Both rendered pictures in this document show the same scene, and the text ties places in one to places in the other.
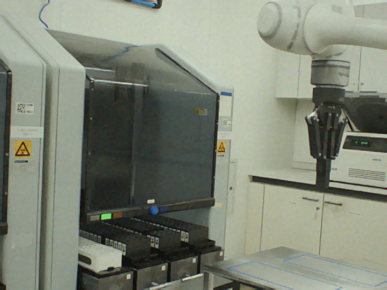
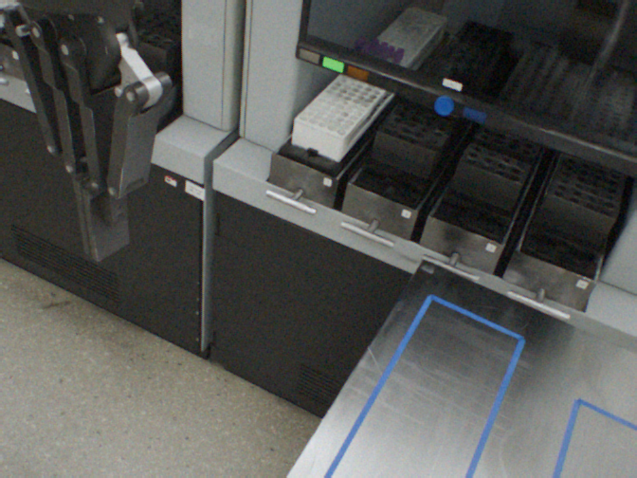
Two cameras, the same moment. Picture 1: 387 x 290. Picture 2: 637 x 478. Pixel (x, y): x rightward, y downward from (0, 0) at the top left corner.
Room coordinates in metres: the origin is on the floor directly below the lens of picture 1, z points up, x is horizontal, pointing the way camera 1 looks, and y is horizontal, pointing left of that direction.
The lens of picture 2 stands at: (1.22, -0.69, 1.52)
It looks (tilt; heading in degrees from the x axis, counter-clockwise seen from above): 43 degrees down; 67
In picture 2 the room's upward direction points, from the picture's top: 10 degrees clockwise
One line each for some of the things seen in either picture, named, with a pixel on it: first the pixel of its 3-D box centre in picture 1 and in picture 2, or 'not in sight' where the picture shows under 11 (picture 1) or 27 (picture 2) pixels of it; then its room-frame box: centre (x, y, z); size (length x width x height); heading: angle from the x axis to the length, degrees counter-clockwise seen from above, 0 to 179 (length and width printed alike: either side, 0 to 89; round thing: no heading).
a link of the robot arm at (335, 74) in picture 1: (329, 75); not in sight; (1.21, -0.31, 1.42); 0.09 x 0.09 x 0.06
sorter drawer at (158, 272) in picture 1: (94, 252); (436, 126); (1.88, 0.35, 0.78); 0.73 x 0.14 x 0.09; 48
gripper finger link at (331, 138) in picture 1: (329, 135); (102, 114); (1.22, -0.32, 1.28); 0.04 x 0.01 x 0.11; 35
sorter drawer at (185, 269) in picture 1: (126, 246); (506, 152); (2.00, 0.25, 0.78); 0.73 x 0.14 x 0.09; 48
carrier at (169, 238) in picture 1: (168, 241); (486, 183); (1.84, 0.08, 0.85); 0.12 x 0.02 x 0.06; 137
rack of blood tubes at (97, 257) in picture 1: (82, 252); (349, 108); (1.68, 0.35, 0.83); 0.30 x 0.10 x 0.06; 48
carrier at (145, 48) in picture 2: not in sight; (145, 54); (1.32, 0.55, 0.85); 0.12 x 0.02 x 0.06; 138
